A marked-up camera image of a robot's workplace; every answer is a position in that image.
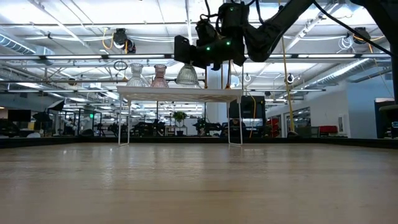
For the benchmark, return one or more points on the red seat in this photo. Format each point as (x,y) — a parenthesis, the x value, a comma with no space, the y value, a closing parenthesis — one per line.
(328,129)

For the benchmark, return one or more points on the clear glass vase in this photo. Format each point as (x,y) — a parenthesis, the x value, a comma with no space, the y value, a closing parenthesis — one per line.
(136,80)

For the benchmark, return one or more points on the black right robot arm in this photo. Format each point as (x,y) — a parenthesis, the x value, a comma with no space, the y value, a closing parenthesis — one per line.
(273,28)

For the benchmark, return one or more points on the background potted green plant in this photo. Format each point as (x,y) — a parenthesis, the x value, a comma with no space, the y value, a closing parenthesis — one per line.
(179,116)

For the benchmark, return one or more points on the background black robot arm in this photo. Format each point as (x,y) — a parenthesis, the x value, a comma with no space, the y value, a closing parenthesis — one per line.
(206,127)
(147,128)

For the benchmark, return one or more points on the black photo softbox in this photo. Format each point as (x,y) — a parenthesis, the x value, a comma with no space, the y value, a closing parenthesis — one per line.
(56,105)

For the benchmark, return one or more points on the smoky green glass vase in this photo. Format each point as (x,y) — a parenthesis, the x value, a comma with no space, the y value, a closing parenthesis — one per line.
(187,76)

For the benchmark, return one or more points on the black background monitor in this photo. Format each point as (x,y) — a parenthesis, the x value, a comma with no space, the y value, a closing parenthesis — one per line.
(19,115)
(247,107)

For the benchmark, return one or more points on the short brass candlestick holder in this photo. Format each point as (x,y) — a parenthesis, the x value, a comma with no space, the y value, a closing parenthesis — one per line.
(229,87)

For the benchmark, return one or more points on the person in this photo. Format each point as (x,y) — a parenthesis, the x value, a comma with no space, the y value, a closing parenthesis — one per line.
(236,126)

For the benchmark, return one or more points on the silver ventilation duct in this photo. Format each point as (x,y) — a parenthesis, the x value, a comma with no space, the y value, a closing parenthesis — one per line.
(15,45)
(342,72)

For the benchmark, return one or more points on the black aluminium table frame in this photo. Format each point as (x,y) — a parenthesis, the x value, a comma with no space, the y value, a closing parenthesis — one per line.
(62,142)

